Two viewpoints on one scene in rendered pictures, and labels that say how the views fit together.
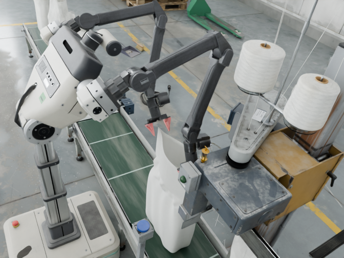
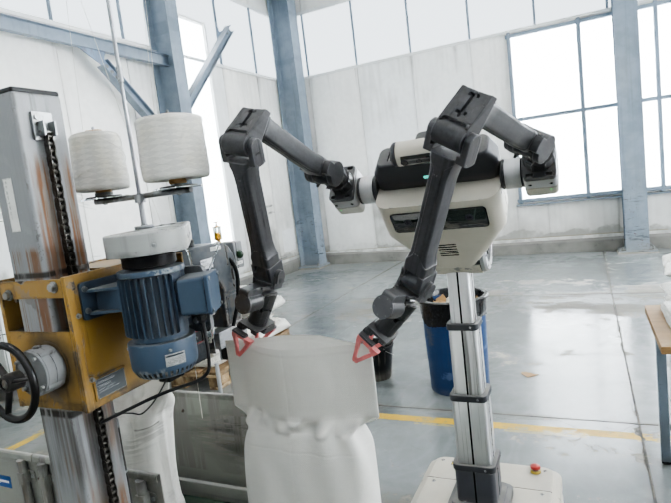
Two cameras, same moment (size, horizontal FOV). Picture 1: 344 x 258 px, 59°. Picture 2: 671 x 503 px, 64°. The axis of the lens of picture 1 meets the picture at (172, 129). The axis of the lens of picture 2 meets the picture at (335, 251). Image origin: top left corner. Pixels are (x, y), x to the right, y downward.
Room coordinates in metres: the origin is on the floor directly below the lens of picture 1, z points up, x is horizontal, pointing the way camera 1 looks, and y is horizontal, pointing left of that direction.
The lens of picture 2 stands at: (2.48, -0.62, 1.46)
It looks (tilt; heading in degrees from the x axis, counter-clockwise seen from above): 7 degrees down; 151
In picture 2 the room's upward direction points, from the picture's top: 7 degrees counter-clockwise
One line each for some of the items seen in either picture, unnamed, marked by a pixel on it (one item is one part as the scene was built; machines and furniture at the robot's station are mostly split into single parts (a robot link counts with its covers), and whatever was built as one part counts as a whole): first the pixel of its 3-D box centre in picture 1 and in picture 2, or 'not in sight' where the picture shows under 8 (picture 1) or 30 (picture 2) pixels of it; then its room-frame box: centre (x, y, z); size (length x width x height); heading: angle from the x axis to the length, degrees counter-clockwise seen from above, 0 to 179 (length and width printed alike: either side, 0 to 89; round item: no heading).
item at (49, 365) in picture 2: not in sight; (39, 369); (1.12, -0.67, 1.14); 0.11 x 0.06 x 0.11; 36
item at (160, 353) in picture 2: not in sight; (159, 319); (1.21, -0.41, 1.21); 0.15 x 0.15 x 0.25
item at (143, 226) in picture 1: (143, 226); not in sight; (0.82, 0.07, 0.84); 0.06 x 0.06 x 0.02
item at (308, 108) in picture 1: (311, 100); (98, 161); (0.90, -0.45, 1.61); 0.15 x 0.14 x 0.17; 36
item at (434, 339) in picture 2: not in sight; (456, 340); (-0.28, 1.75, 0.32); 0.51 x 0.48 x 0.65; 126
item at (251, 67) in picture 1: (258, 65); (172, 149); (1.11, -0.30, 1.61); 0.17 x 0.17 x 0.17
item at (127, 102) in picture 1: (122, 101); not in sight; (2.52, 0.54, 0.35); 0.30 x 0.15 x 0.15; 36
